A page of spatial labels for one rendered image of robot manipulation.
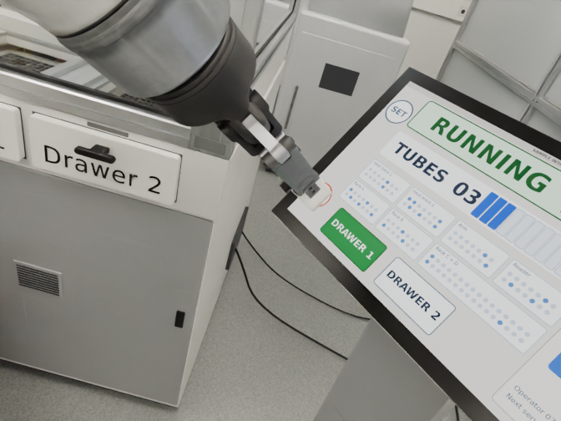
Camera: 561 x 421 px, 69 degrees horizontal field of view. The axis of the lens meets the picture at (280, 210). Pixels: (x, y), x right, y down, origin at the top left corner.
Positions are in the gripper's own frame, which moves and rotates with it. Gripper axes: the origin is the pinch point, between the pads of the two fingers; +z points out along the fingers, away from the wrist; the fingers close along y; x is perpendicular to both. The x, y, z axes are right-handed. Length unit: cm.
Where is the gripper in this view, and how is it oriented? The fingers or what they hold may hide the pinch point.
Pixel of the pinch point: (306, 185)
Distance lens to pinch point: 42.6
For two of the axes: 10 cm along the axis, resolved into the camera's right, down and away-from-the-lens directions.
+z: 4.5, 3.8, 8.0
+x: -7.2, 6.9, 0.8
